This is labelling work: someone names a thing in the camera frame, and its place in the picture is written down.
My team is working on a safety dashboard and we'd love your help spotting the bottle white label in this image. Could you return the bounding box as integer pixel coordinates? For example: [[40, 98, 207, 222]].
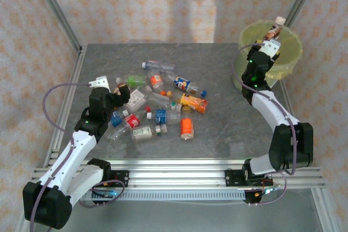
[[123, 85, 153, 112]]

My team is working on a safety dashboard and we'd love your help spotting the clear bottle green label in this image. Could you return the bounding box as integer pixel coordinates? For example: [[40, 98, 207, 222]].
[[116, 74, 148, 86]]

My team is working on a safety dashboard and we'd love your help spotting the red Coca-Cola label bottle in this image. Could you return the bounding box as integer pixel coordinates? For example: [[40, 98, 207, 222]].
[[123, 110, 141, 129]]

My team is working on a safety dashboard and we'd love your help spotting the crushed clear plastic bottle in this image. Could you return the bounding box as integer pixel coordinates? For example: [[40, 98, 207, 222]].
[[108, 126, 132, 142]]

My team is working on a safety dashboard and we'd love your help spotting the clear bottle orange-red label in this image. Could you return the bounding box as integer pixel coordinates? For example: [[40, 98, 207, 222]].
[[148, 69, 164, 89]]

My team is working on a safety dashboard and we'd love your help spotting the clear bottle white-green label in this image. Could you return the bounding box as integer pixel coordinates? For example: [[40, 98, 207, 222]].
[[148, 90, 182, 110]]

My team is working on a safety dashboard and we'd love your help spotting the pale green label bottle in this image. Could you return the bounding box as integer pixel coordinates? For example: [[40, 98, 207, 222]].
[[129, 123, 168, 143]]

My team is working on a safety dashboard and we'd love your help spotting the clear bottle purple label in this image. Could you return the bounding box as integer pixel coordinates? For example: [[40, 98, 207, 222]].
[[141, 60, 176, 73]]

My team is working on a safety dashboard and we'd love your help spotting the orange juice bottle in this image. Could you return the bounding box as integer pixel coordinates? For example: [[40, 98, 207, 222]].
[[179, 92, 209, 114]]

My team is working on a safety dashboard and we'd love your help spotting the bright orange label bottle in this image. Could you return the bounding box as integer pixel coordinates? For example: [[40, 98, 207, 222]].
[[180, 106, 195, 141]]

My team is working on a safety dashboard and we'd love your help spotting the crumpled clear bottle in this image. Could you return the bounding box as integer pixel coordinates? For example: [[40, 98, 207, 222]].
[[162, 69, 179, 80]]

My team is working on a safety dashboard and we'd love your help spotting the blue Pepsi label bottle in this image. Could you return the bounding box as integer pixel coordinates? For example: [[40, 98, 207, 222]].
[[167, 73, 209, 97]]

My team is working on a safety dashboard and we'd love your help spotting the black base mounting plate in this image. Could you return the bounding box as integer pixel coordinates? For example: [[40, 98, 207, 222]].
[[110, 170, 130, 188], [225, 169, 274, 188]]

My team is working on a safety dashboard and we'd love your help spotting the small controller board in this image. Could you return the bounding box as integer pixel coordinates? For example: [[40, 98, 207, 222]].
[[254, 185, 281, 198], [91, 188, 118, 199]]

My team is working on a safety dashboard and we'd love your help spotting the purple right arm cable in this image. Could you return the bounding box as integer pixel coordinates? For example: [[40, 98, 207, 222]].
[[232, 42, 299, 207]]

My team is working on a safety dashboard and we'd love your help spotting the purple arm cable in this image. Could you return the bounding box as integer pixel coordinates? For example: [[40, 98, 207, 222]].
[[28, 81, 126, 232], [232, 42, 299, 207]]

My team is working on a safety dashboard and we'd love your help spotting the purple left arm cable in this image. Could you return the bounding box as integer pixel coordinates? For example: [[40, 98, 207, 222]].
[[28, 81, 126, 232]]

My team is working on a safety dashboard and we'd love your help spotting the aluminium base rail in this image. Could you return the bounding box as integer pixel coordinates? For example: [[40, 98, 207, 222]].
[[29, 158, 326, 190]]

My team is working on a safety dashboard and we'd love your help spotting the grey slotted cable duct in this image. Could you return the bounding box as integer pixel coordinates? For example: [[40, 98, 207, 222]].
[[80, 190, 247, 202]]

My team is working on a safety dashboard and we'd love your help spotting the aluminium lower frame rail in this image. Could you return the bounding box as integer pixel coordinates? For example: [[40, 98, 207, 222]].
[[311, 188, 339, 232]]

